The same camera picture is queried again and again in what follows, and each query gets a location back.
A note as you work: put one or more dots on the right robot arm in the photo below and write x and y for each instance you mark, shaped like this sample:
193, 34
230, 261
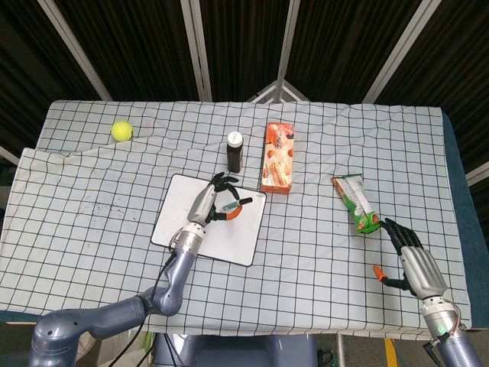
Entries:
449, 332

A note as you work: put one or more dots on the orange snack box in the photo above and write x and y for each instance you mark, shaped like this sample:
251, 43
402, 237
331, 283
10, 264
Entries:
278, 156

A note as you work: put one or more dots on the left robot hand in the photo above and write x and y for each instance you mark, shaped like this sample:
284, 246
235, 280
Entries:
214, 202

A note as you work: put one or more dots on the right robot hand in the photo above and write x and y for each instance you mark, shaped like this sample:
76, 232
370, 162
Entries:
418, 265

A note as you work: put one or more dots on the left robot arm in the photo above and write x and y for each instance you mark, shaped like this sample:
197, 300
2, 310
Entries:
126, 302

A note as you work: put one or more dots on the folding screen partition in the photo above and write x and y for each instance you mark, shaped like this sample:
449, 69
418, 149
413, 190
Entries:
244, 49

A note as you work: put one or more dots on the green marker pen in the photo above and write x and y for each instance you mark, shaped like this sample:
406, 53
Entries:
234, 205

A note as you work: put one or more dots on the green orange snack bag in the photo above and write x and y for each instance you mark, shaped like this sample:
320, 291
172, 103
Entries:
357, 204

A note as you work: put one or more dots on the blue grey plastic stool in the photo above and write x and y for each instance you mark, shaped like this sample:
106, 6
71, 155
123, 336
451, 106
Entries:
244, 349

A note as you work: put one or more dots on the yellow tennis ball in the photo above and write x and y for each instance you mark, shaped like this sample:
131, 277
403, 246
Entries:
122, 130

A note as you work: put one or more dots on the white drawing board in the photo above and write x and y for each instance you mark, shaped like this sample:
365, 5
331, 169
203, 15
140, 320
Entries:
225, 229

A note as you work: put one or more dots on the white checkered tablecloth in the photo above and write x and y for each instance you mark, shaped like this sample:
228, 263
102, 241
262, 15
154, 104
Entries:
305, 244

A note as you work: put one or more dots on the dark brown bottle white cap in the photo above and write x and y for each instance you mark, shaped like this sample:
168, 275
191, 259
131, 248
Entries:
234, 152

